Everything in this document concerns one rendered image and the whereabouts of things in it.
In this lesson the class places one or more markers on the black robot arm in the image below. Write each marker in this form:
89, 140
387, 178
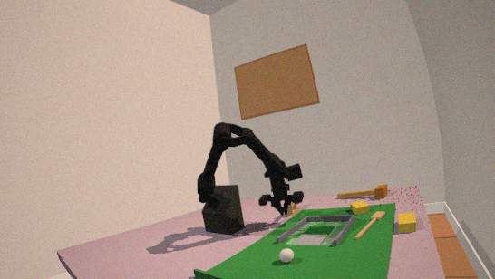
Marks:
221, 140

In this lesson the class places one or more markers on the green putting mat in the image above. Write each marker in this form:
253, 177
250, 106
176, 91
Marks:
365, 258

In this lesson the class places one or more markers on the white golf ball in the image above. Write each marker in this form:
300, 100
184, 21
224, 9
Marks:
286, 255

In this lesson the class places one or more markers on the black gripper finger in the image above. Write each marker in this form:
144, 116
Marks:
286, 206
278, 206

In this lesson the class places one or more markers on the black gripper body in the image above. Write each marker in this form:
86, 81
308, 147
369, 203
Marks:
280, 194

